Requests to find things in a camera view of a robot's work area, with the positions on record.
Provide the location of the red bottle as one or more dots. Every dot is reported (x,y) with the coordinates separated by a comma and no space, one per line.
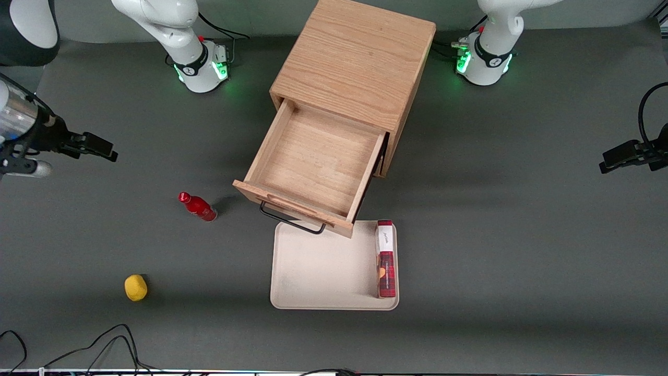
(201,208)

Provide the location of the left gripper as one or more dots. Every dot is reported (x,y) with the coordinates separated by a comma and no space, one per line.
(658,150)

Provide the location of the beige plastic tray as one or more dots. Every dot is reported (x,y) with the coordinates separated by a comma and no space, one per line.
(323,271)

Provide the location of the aluminium frame rail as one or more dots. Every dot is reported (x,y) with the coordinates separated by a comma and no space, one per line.
(664,20)

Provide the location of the yellow lemon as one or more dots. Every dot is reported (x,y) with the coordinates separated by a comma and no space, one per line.
(135,288)

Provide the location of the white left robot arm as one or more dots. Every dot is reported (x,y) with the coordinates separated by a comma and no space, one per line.
(496,31)

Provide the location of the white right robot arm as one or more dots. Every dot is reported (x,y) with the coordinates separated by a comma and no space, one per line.
(172,31)

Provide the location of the red cookie box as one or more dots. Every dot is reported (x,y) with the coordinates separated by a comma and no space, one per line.
(386,271)

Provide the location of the wooden drawer cabinet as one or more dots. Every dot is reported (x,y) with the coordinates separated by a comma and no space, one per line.
(360,52)

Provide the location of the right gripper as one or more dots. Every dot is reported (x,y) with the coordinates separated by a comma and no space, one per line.
(48,137)

